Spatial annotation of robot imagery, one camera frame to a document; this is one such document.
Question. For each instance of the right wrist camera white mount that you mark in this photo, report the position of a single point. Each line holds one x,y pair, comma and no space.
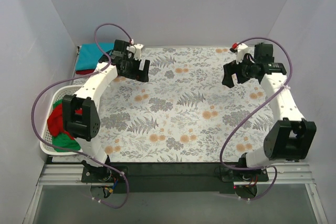
239,50

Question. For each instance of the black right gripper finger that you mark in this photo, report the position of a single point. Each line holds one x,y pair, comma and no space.
241,79
229,71

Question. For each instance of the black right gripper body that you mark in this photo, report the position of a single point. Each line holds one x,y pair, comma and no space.
237,71

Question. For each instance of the aluminium frame rail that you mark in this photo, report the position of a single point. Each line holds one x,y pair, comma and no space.
177,193

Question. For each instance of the teal t shirt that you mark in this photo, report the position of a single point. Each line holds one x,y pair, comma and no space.
89,55

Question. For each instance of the crumpled green t shirt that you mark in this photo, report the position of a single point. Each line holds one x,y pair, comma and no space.
63,140

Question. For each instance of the folded red t shirt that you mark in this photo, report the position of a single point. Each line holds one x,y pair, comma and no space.
84,72

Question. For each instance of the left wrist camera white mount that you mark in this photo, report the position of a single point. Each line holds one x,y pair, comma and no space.
136,50

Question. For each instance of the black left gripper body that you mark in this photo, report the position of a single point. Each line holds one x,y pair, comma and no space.
140,69

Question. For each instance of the crumpled red t shirt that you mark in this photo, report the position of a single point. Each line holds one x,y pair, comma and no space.
55,122

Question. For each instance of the floral patterned table mat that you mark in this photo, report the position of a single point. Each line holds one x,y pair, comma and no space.
184,113

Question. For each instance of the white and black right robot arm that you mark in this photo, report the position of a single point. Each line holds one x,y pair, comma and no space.
291,135

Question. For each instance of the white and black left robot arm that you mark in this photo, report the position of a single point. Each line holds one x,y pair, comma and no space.
80,110

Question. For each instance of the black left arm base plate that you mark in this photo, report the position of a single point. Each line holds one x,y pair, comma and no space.
92,174

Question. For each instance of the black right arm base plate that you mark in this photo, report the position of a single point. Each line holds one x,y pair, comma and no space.
244,175

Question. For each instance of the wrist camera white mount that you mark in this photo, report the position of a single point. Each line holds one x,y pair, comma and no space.
239,50
136,50

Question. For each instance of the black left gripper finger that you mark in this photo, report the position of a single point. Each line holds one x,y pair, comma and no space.
145,70
133,76

